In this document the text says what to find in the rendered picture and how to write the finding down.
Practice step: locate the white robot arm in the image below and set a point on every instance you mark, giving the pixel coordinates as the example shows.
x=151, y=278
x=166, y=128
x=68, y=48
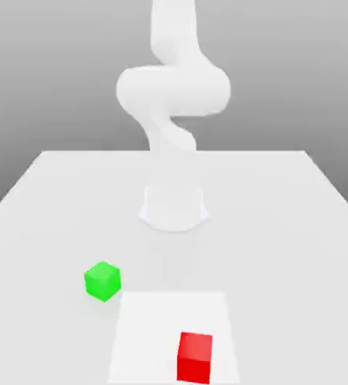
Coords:
x=173, y=90

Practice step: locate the small green cube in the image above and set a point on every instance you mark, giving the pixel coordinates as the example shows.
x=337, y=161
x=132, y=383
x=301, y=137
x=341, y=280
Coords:
x=102, y=281

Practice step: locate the small red cube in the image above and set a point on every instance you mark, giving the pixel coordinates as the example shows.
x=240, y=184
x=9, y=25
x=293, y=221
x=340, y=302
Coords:
x=194, y=358

